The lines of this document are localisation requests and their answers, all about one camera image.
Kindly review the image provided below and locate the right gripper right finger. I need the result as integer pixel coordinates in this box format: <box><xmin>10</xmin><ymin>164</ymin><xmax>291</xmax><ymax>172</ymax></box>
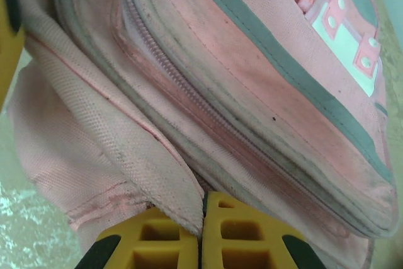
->
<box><xmin>201</xmin><ymin>190</ymin><xmax>326</xmax><ymax>269</ymax></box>

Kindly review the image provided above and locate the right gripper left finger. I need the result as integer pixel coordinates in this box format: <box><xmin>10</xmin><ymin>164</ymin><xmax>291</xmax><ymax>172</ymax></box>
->
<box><xmin>75</xmin><ymin>207</ymin><xmax>200</xmax><ymax>269</ymax></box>

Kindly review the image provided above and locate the pink backpack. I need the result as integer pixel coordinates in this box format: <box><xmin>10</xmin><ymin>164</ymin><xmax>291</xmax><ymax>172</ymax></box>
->
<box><xmin>6</xmin><ymin>0</ymin><xmax>403</xmax><ymax>269</ymax></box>

